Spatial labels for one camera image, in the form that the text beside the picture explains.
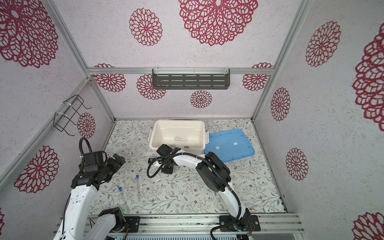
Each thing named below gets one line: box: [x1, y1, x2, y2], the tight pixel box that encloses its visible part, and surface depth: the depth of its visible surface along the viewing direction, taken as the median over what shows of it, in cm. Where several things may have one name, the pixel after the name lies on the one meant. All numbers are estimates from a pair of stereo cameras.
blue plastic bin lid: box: [204, 129, 255, 163], surface depth 108 cm
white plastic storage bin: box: [148, 119, 210, 155], surface depth 102 cm
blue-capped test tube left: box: [118, 187, 129, 214], surface depth 82 cm
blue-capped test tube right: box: [136, 174, 141, 203], surface depth 87 cm
